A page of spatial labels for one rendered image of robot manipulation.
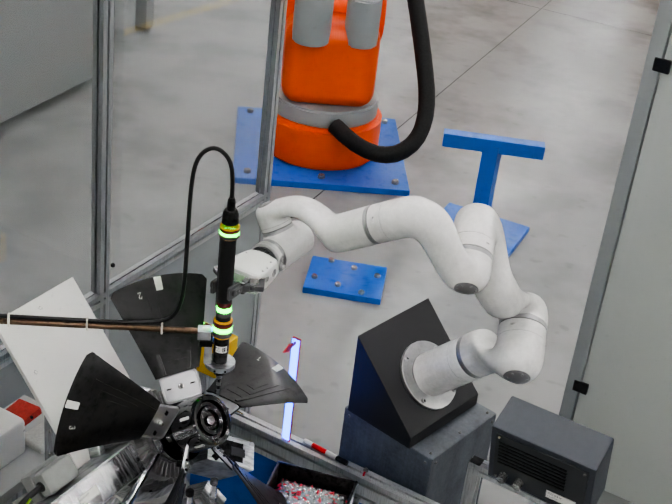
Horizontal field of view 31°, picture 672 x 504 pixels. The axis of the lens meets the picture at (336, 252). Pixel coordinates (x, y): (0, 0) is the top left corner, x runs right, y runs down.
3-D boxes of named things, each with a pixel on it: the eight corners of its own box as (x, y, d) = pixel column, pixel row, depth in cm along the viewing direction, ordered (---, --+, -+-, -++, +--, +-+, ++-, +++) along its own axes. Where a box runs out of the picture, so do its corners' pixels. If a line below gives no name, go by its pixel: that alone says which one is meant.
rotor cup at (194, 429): (142, 433, 274) (179, 421, 266) (170, 387, 284) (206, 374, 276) (183, 475, 279) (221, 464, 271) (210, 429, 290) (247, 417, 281)
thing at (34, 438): (18, 441, 316) (18, 435, 315) (60, 415, 327) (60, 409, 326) (41, 456, 312) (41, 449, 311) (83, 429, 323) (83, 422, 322)
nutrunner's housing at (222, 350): (210, 378, 279) (222, 201, 257) (210, 368, 283) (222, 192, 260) (227, 379, 280) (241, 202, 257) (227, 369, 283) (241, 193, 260)
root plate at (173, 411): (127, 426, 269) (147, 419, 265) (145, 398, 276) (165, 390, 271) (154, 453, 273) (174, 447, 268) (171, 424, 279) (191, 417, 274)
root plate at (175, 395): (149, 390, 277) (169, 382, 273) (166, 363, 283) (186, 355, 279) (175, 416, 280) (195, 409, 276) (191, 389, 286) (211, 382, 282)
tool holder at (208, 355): (195, 373, 276) (197, 337, 271) (196, 355, 282) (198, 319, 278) (235, 374, 277) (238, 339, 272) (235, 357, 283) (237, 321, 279)
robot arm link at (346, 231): (349, 183, 268) (244, 211, 285) (375, 249, 271) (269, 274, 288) (368, 170, 275) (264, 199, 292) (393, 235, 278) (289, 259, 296)
